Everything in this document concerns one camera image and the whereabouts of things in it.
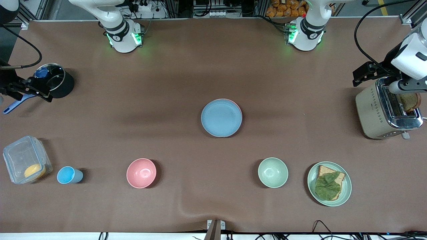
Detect pink plate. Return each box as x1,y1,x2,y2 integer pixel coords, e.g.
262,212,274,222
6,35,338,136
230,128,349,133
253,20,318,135
213,98,242,115

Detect blue plate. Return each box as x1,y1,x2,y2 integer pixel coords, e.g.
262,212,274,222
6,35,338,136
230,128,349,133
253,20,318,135
201,99,243,138

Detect glass lid blue knob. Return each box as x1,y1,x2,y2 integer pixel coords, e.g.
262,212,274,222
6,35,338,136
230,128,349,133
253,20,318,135
35,63,65,91

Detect beige chrome toaster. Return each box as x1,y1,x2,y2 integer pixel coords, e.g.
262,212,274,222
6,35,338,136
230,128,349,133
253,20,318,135
355,78,423,140

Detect brown toast in toaster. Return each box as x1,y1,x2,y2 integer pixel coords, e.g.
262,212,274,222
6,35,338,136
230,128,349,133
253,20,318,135
397,93,421,113

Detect clear plastic container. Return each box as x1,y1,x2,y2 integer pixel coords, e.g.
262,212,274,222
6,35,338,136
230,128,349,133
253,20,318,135
3,135,53,184

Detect yellow orange fruit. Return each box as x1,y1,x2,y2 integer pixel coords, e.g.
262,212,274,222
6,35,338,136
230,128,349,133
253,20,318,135
24,164,46,180

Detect blue cup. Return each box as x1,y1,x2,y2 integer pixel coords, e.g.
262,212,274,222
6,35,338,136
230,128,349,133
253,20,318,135
57,166,83,184

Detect bag of orange buns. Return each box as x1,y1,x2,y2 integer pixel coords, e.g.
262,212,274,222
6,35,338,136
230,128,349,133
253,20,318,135
266,0,309,18

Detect toast slice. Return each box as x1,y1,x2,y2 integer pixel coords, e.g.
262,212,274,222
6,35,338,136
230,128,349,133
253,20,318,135
317,165,346,200

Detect green plate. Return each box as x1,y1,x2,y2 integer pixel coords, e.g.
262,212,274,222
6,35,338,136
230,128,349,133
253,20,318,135
307,161,352,207

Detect green lettuce leaf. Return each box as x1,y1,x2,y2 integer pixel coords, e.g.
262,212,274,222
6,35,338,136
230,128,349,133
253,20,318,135
315,172,341,201

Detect white power strip black plugs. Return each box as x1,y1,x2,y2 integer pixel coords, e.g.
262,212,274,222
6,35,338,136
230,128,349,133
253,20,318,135
128,0,154,12

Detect green bowl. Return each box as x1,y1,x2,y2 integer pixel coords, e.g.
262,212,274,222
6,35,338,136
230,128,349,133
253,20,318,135
258,157,289,188

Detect pink bowl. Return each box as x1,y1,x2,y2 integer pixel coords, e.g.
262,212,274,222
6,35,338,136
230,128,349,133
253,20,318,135
126,158,157,189

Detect black pot blue handle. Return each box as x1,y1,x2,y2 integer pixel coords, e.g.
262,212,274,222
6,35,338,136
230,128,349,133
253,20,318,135
3,63,75,114

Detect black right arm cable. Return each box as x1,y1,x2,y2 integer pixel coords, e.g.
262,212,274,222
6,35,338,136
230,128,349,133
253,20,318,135
0,25,42,69

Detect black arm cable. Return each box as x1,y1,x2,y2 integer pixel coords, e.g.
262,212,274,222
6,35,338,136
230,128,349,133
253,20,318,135
354,0,427,67
0,25,42,69

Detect aluminium frame profile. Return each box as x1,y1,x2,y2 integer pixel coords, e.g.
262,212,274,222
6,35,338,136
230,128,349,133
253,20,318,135
400,3,427,29
18,0,50,30

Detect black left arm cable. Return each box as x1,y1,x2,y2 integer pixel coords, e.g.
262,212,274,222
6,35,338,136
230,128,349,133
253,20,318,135
354,0,427,67

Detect metal table edge bracket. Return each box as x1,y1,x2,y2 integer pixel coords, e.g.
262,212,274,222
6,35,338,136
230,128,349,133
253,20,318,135
207,219,226,240

